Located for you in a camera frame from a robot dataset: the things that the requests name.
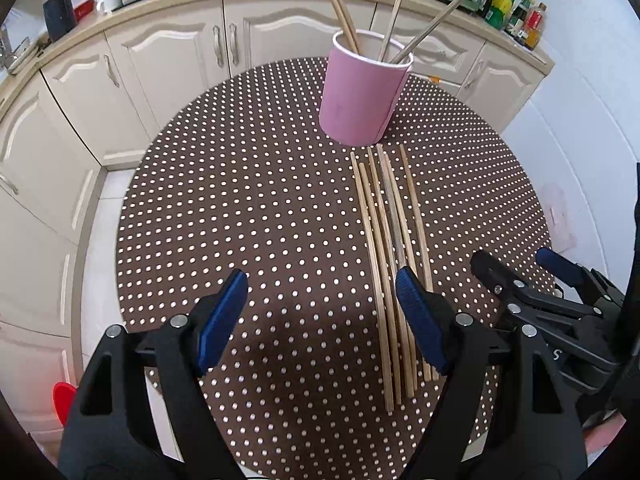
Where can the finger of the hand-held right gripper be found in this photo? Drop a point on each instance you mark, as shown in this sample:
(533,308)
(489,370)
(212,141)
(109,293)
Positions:
(560,265)
(500,285)

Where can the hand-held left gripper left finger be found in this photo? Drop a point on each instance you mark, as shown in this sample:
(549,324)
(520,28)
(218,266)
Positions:
(225,320)

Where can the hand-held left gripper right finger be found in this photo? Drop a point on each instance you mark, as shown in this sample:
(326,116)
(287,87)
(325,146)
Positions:
(422,320)

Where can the bunch of wooden chopsticks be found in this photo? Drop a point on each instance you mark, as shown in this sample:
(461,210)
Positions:
(385,280)

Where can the pink cup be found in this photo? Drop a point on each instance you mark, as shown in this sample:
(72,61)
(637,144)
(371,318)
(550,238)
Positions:
(357,105)

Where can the person's right hand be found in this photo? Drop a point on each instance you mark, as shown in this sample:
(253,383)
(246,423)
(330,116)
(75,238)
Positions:
(602,440)

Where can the brown polka dot tablecloth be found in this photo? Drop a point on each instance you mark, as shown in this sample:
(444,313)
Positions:
(250,200)

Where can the red plastic basin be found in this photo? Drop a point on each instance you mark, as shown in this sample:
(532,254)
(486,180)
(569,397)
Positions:
(64,402)

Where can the cream cabinet drawer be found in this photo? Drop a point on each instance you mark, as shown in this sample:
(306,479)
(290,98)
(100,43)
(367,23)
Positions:
(450,55)

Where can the orange sauce bottle red label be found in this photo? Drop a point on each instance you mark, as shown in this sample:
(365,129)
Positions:
(534,27)

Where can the dark soy sauce bottle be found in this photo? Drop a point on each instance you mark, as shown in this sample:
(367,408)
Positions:
(519,15)

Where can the green bottle yellow cap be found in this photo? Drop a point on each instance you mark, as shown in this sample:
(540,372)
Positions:
(501,10)

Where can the steel sink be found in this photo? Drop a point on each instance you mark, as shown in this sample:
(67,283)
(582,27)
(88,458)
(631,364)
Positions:
(20,57)

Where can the white mug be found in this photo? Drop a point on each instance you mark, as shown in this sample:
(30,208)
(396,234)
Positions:
(111,1)

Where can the red bowl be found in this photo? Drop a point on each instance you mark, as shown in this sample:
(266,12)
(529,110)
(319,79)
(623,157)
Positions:
(84,8)

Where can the black knife block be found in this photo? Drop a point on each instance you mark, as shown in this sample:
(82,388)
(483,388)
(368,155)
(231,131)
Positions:
(60,15)

